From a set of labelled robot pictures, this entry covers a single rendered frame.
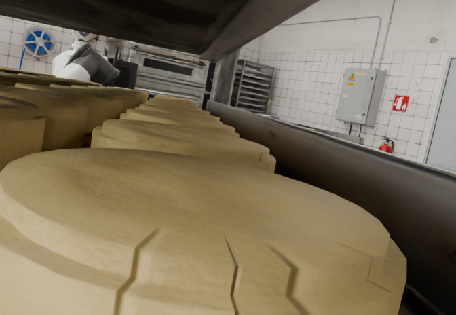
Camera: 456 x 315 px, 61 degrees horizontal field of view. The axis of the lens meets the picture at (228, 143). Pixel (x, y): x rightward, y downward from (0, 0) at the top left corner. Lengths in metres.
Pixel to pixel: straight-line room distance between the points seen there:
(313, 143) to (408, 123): 4.83
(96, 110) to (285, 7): 0.11
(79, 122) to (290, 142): 0.09
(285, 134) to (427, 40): 4.92
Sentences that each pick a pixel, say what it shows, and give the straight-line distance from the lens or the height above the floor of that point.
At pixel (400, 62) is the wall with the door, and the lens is 5.21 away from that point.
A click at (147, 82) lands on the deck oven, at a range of 5.12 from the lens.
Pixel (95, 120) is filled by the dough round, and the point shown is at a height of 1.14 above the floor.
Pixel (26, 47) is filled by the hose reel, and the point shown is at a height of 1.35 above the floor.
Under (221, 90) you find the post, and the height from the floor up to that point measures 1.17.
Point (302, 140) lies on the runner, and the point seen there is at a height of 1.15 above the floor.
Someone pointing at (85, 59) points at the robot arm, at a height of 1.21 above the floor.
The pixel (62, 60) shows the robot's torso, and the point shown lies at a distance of 1.54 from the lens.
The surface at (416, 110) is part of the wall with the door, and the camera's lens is 4.95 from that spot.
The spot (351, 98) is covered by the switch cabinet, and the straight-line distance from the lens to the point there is 5.25.
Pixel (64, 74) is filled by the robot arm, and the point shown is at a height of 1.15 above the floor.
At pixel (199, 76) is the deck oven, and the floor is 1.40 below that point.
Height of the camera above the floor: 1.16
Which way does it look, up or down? 7 degrees down
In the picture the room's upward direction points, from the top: 10 degrees clockwise
